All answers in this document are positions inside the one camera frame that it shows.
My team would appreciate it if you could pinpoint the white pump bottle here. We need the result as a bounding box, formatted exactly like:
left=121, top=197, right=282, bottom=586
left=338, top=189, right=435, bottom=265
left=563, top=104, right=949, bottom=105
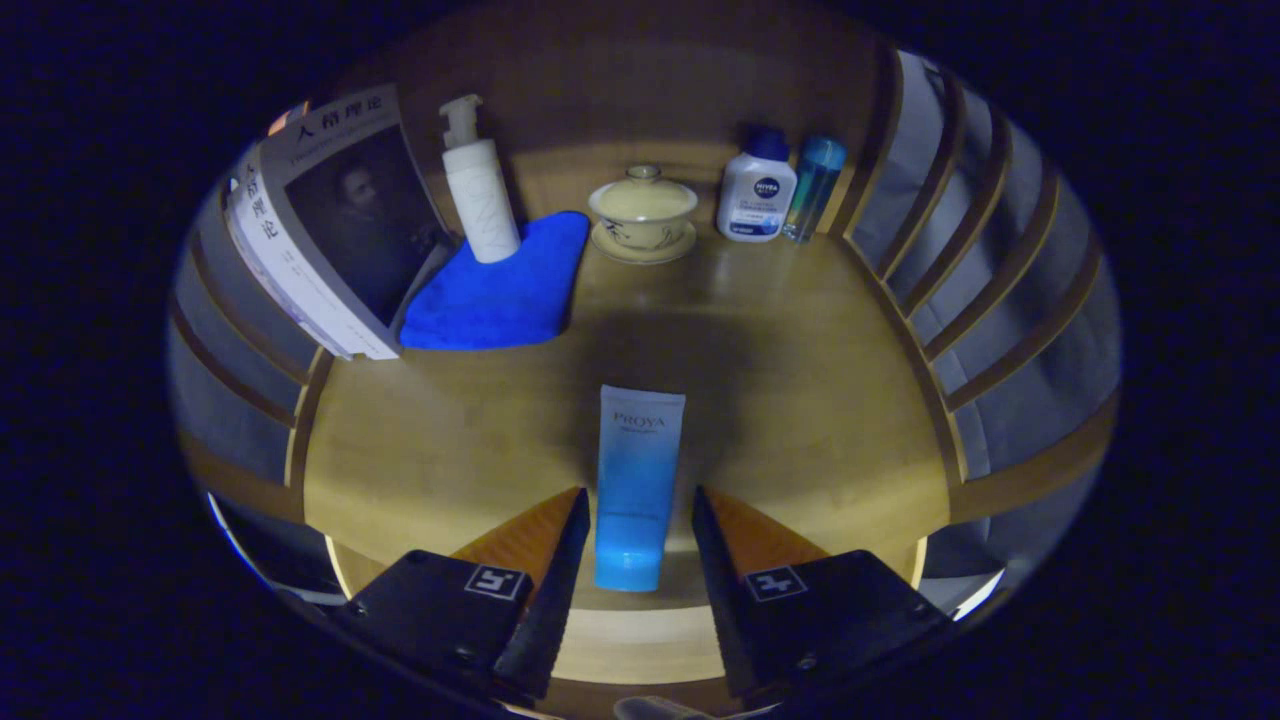
left=438, top=94, right=522, bottom=265

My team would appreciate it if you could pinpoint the wooden cabinet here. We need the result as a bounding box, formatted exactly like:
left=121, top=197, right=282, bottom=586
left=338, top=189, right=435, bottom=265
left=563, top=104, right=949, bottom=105
left=170, top=0, right=1121, bottom=720

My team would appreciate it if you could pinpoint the wooden countertop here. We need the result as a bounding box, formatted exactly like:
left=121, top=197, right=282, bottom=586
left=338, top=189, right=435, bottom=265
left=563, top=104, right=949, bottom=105
left=300, top=140, right=951, bottom=611

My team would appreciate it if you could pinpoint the beige lidded teacup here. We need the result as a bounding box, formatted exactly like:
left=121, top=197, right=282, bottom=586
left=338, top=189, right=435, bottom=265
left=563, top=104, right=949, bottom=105
left=587, top=165, right=699, bottom=266

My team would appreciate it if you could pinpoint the white bottle blue cap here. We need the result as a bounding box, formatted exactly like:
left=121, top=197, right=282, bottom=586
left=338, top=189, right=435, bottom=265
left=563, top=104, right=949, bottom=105
left=715, top=125, right=799, bottom=244

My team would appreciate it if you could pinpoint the thick grey portrait book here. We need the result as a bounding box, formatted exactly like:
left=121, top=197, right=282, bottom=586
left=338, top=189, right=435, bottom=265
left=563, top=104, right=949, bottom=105
left=225, top=83, right=456, bottom=361

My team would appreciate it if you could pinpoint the teal slim bottle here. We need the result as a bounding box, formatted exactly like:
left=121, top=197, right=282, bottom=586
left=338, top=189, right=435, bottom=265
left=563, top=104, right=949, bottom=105
left=782, top=136, right=849, bottom=246

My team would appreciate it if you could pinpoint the blue folded cloth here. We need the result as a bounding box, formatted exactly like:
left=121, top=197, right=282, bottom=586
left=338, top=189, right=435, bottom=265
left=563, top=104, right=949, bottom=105
left=398, top=210, right=592, bottom=352

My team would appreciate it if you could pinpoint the blue white cosmetic tube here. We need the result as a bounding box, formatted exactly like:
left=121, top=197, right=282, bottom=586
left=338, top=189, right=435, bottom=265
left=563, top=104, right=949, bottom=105
left=594, top=385, right=688, bottom=593

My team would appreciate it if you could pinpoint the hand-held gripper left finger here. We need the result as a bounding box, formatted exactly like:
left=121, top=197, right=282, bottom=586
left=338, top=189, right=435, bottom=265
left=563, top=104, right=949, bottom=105
left=335, top=487, right=591, bottom=706

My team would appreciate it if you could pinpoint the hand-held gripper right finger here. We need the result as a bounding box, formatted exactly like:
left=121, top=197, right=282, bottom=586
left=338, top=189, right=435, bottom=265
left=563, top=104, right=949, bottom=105
left=692, top=486, right=951, bottom=701

